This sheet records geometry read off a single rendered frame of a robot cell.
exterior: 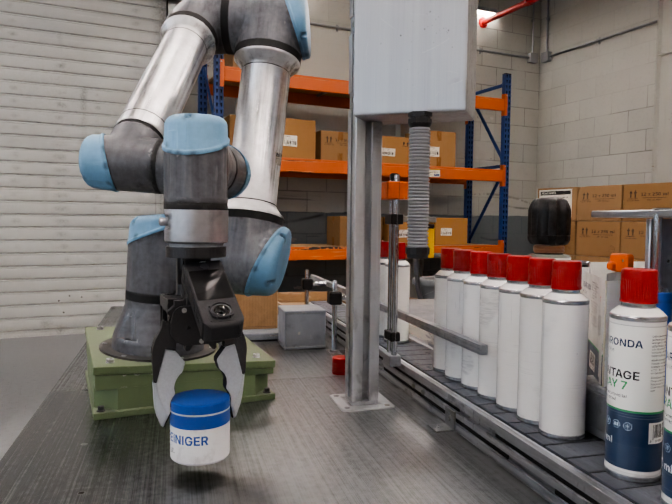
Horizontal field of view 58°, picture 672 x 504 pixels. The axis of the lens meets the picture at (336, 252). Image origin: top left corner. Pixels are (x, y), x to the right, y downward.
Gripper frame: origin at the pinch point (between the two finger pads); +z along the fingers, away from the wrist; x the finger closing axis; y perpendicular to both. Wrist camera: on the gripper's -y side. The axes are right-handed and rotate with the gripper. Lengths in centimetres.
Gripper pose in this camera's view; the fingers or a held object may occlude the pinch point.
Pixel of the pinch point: (200, 414)
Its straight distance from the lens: 76.5
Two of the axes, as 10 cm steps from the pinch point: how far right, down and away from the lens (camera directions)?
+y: -4.2, -0.6, 9.1
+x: -9.1, 0.1, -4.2
